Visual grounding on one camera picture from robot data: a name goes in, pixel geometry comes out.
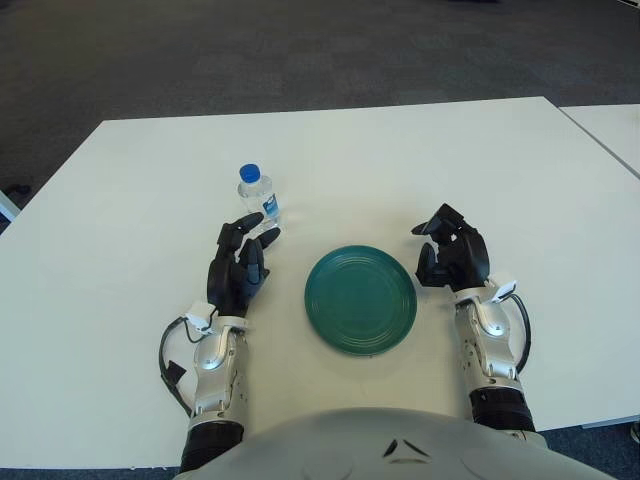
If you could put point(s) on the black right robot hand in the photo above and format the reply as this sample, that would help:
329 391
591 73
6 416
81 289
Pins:
467 255

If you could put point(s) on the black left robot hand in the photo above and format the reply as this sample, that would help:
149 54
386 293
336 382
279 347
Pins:
232 280

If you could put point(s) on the clear bottle with blue cap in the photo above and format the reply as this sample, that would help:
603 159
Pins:
257 195

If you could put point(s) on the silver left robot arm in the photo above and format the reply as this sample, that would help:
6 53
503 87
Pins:
215 360

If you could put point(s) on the green round plate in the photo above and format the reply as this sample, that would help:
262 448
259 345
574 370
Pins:
360 300

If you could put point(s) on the white left wrist connector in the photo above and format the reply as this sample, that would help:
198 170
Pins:
200 315

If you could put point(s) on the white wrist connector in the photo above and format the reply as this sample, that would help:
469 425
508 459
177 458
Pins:
200 315
505 290

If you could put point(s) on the white right wrist connector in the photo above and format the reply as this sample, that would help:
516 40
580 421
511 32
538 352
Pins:
505 290

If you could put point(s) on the white neighbouring table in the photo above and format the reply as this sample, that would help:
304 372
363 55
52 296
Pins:
615 130

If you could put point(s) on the grey robot torso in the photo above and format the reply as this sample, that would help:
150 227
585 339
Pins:
400 450

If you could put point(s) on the white furniture edge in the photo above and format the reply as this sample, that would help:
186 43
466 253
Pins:
6 205

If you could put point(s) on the grey caster wheel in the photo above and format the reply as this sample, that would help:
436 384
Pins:
636 431

